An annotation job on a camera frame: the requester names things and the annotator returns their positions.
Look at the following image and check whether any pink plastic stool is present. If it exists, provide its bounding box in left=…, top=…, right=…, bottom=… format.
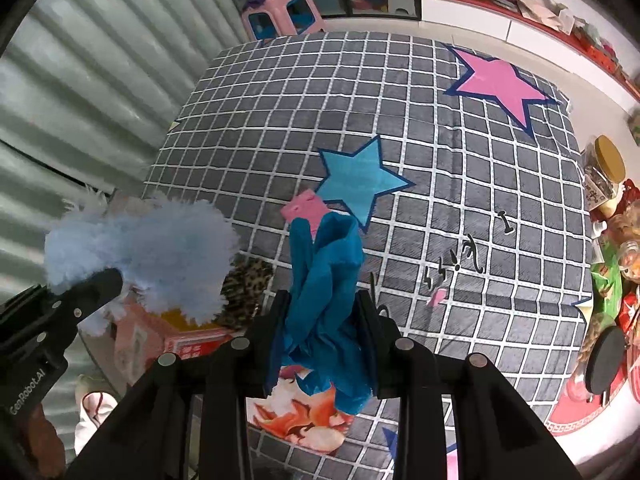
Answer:
left=241, top=0, right=326, bottom=41

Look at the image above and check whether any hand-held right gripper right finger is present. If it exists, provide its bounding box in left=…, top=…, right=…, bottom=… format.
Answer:
left=352, top=290, right=583, bottom=480

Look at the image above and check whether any white slipper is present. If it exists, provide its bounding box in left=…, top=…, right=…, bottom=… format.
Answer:
left=75, top=374, right=118, bottom=456

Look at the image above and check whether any black round disc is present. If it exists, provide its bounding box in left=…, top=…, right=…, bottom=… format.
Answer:
left=584, top=325, right=628, bottom=396

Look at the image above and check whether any red patterned floor mat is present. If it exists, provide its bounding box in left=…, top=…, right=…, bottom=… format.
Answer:
left=545, top=360, right=631, bottom=456

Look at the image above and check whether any light blue fluffy cloth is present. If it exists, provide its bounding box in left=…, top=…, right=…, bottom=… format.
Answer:
left=44, top=195, right=241, bottom=338

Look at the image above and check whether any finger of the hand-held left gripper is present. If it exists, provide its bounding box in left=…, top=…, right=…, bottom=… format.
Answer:
left=47, top=267, right=125, bottom=346

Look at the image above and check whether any cardboard box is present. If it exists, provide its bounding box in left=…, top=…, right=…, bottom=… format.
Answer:
left=107, top=195, right=241, bottom=386

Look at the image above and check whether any green bag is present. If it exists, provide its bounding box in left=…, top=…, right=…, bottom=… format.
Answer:
left=590, top=255, right=623, bottom=321

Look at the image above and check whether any person's left hand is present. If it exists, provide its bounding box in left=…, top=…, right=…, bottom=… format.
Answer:
left=27, top=405, right=67, bottom=478

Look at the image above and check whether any leopard print cloth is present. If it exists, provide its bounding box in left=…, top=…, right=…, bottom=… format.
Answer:
left=220, top=255, right=275, bottom=331

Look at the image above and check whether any pink cloth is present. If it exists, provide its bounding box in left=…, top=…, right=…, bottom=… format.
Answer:
left=280, top=189, right=331, bottom=241

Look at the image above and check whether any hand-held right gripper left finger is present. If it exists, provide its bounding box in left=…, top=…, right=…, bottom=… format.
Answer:
left=65, top=290, right=293, bottom=480

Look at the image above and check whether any pale green curtain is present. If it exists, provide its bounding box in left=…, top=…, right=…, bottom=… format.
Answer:
left=0, top=0, right=251, bottom=461

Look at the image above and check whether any teal cloth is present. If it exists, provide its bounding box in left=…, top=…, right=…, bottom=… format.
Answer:
left=265, top=212, right=376, bottom=416

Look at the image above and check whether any grey checked star blanket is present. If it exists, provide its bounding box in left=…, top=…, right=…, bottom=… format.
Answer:
left=142, top=30, right=596, bottom=480

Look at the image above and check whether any yellow lid clear jar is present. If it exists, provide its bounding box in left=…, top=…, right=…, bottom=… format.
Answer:
left=582, top=135, right=627, bottom=206

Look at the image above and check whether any yellow cloth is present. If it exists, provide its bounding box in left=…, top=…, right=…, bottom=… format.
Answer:
left=160, top=307, right=197, bottom=332

